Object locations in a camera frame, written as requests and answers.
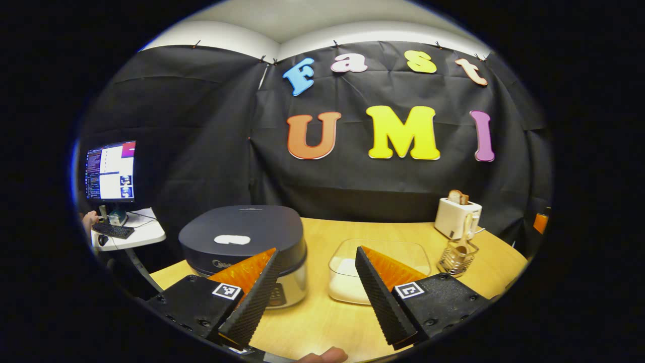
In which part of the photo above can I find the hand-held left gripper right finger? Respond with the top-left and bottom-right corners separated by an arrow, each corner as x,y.
354,246 -> 492,351

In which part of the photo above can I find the white side table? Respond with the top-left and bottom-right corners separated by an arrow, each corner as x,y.
91,208 -> 167,252

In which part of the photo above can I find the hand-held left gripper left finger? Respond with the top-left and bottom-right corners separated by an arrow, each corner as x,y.
146,247 -> 283,348

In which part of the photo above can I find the black and silver rice cooker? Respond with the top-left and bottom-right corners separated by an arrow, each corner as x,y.
178,205 -> 308,309

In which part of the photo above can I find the wooden spoon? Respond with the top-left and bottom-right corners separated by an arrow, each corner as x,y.
454,213 -> 475,263

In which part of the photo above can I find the black keyboard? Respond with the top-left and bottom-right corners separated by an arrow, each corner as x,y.
92,222 -> 136,239

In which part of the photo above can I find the white toaster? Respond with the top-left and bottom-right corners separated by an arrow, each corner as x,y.
434,198 -> 483,239

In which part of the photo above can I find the wire chopstick holder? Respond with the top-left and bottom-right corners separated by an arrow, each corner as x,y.
437,241 -> 479,277

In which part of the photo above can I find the computer monitor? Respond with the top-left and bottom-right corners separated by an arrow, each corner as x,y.
85,140 -> 137,203

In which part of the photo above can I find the clear plastic container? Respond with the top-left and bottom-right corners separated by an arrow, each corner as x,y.
328,238 -> 432,306

